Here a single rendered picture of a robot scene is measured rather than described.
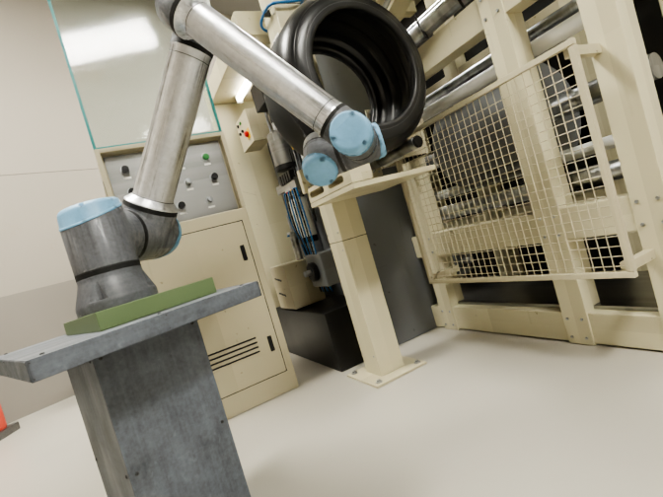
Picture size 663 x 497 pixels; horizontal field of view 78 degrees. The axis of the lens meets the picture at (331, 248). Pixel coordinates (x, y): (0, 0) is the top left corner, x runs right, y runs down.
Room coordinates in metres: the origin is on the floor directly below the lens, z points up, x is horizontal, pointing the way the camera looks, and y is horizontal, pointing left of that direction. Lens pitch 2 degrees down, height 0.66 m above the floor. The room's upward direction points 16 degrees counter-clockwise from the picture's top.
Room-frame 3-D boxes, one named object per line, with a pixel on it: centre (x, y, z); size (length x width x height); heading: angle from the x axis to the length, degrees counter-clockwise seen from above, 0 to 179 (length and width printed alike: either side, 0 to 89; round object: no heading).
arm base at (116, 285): (1.04, 0.56, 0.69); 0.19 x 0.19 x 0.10
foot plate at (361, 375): (1.83, -0.08, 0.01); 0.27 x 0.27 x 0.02; 26
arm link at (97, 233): (1.06, 0.56, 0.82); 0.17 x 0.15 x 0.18; 167
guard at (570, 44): (1.56, -0.61, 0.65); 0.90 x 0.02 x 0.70; 26
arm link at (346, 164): (1.06, -0.14, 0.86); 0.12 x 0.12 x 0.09; 77
